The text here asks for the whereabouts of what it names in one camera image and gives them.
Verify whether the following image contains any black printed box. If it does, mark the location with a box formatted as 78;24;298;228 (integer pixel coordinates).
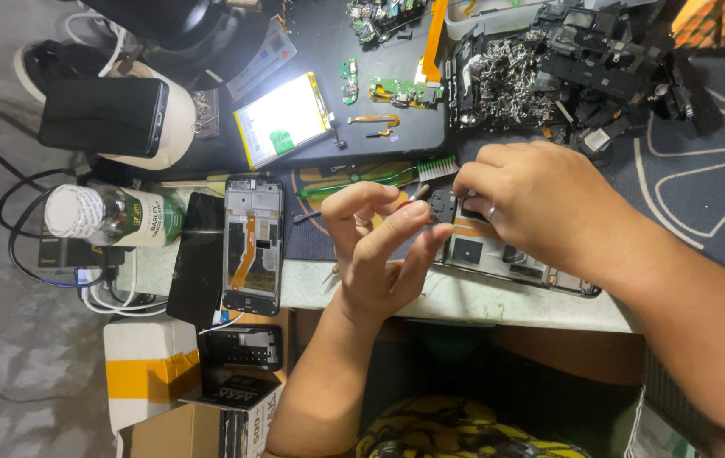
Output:
178;368;284;458

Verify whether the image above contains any black smartphone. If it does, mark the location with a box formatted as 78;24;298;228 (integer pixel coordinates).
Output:
38;78;170;159

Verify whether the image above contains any small orange flex cable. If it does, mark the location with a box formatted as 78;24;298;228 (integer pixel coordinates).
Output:
347;114;401;138

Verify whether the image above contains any pile of metal shields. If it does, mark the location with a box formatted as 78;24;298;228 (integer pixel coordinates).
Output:
463;38;555;128

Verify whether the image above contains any cardboard box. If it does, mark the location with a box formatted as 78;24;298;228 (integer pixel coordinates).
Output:
116;308;291;458

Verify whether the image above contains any white cable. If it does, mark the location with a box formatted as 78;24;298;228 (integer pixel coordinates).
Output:
64;9;170;318

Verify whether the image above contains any green label bottle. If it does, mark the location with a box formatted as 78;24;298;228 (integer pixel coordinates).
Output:
44;184;185;248

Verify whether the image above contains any small green circuit board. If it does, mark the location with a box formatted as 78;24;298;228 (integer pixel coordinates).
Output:
339;56;361;106

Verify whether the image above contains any black phone frame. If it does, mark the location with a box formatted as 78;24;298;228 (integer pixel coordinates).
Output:
197;324;285;374

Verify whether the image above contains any black stand base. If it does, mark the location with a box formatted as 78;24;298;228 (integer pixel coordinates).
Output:
79;0;263;91

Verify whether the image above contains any black phone screen panel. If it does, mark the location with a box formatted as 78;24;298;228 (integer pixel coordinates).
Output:
165;192;227;329

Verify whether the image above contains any phone frame with orange flex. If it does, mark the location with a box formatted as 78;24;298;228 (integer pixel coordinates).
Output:
222;175;286;318

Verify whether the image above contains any white box with orange tape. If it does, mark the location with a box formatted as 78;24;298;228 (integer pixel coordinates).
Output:
103;317;203;435

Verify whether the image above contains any dark blue patterned mat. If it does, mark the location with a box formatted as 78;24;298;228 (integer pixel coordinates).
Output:
283;56;725;276

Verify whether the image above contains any person's right hand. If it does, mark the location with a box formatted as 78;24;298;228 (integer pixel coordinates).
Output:
453;141;651;288

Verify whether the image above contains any clear plastic packet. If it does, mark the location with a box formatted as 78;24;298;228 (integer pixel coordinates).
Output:
226;33;298;103

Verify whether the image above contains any white plastic tray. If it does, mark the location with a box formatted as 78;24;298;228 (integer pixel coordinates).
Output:
444;0;659;43

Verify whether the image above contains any black power bank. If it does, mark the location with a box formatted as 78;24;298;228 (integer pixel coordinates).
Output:
37;237;127;268

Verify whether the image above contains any pile of circuit boards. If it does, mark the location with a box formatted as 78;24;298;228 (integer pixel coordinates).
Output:
346;0;431;45

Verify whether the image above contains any person's left hand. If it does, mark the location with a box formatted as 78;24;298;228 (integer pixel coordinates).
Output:
321;181;456;324

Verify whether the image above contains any black cable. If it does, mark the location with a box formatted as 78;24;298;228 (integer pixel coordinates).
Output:
0;114;110;289

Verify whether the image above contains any metal plate with ring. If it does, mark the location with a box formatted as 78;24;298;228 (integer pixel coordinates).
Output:
191;88;221;141

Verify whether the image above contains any white phone battery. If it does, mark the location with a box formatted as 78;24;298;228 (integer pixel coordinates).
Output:
233;71;336;171

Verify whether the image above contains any green toothbrush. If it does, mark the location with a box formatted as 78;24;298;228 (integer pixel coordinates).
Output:
295;156;462;200

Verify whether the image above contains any long orange flex cable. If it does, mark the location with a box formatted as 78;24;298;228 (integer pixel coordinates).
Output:
414;0;450;85

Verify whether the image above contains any pile of black phone parts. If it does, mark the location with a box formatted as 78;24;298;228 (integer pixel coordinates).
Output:
450;0;695;161

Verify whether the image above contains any silver phone body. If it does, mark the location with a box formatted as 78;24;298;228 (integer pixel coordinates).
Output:
429;188;602;299

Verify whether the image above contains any yellow black patterned clothing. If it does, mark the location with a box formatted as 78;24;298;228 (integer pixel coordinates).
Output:
355;395;593;458

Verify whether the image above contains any black work mat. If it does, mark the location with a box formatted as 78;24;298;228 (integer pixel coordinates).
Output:
165;0;450;174

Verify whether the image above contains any red handled screwdriver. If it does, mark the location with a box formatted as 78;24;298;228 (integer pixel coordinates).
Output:
322;184;432;285

